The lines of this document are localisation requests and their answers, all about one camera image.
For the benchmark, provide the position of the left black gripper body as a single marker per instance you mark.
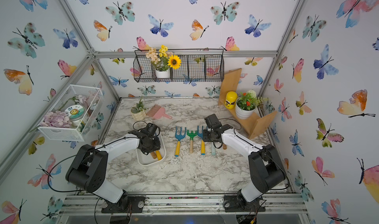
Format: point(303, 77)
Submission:
point(153, 145)

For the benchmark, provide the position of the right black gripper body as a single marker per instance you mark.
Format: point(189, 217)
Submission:
point(208, 135)

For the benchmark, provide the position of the blue rake yellow handle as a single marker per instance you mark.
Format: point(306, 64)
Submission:
point(200, 135)

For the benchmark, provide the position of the white storage box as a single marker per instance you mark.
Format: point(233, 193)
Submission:
point(148, 160)

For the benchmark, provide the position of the green rake wooden handle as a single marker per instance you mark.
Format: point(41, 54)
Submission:
point(192, 134)

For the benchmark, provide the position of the blue fork yellow handle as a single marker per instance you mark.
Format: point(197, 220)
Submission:
point(180, 134)

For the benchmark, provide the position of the light teal hand fork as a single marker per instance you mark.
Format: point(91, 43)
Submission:
point(213, 150)

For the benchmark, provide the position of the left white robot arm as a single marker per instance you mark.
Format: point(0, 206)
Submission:
point(88, 169)

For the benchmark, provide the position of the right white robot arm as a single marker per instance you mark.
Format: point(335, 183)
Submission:
point(266, 169)

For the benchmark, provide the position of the pink hand brush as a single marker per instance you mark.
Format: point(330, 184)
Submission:
point(157, 112)

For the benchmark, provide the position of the small succulent pot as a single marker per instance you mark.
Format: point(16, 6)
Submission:
point(138, 111)

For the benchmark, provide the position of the yellow jar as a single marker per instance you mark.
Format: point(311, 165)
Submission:
point(230, 99)

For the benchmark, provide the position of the wooden corner shelf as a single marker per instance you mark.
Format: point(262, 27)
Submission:
point(254, 125)

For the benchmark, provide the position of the white pot red flowers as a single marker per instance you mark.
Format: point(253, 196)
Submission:
point(247, 103)

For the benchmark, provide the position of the round green tin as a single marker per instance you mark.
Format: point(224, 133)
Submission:
point(75, 112)

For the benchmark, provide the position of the white pot with sunflower bouquet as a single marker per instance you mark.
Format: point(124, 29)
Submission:
point(163, 61)

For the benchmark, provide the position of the purple artificial flowers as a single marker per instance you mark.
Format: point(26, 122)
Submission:
point(56, 119)

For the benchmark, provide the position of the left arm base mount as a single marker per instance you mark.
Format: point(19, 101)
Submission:
point(127, 204)

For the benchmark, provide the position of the black wire wall basket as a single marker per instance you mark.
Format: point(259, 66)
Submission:
point(195, 66)

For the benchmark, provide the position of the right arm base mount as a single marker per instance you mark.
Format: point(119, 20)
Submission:
point(236, 203)

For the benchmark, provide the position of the white wire side basket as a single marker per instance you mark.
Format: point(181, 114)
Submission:
point(91, 98)

